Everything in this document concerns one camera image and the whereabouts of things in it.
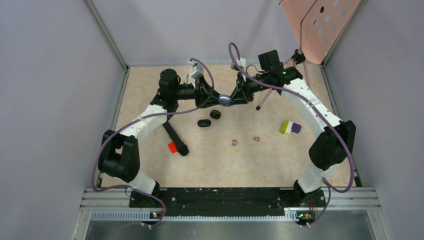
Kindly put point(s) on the pink tripod stand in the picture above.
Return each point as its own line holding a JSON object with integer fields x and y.
{"x": 286, "y": 71}

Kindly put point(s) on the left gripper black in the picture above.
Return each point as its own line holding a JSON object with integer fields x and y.
{"x": 206, "y": 96}

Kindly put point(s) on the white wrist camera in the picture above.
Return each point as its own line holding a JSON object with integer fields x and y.
{"x": 196, "y": 71}
{"x": 241, "y": 62}

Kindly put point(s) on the black glossy earbud charging case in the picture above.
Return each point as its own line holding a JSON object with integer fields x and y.
{"x": 215, "y": 114}

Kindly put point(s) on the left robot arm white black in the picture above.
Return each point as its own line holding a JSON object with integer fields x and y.
{"x": 120, "y": 156}

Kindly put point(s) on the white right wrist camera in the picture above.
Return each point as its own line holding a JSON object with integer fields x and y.
{"x": 241, "y": 62}

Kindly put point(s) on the black cylinder orange ends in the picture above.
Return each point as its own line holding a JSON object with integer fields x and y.
{"x": 177, "y": 145}

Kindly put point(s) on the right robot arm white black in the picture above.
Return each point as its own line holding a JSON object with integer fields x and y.
{"x": 334, "y": 138}

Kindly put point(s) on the pink perforated board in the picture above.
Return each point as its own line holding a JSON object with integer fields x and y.
{"x": 317, "y": 24}

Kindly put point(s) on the black oval case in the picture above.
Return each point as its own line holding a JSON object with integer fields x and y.
{"x": 203, "y": 123}

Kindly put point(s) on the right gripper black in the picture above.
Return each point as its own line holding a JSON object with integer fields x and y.
{"x": 241, "y": 95}

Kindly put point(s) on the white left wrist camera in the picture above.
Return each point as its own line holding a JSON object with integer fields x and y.
{"x": 196, "y": 71}

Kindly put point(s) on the grey oval pebble case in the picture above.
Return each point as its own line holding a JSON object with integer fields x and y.
{"x": 224, "y": 100}

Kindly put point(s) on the green white purple block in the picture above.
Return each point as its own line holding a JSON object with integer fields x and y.
{"x": 289, "y": 127}

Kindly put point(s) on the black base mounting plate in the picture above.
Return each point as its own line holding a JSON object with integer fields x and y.
{"x": 228, "y": 202}

